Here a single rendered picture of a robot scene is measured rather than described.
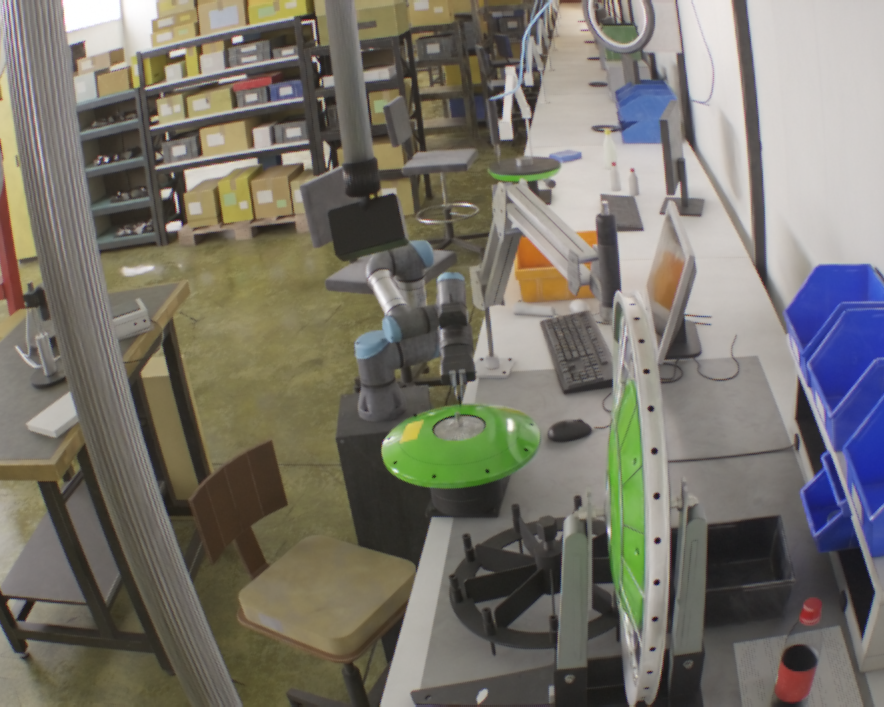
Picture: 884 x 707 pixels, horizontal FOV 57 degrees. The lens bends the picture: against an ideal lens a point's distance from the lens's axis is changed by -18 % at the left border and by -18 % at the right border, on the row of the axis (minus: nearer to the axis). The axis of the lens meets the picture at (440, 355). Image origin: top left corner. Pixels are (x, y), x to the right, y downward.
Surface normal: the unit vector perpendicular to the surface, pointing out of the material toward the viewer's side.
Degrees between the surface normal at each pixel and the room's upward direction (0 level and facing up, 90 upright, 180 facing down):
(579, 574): 90
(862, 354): 88
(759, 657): 0
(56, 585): 0
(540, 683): 18
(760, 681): 0
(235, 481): 90
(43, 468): 90
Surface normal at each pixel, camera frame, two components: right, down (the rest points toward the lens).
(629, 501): -0.96, -0.02
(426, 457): -0.29, -0.75
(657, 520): -0.13, -0.11
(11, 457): -0.11, -0.90
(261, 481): 0.65, 0.24
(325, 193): 0.85, 0.02
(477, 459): -0.01, -0.71
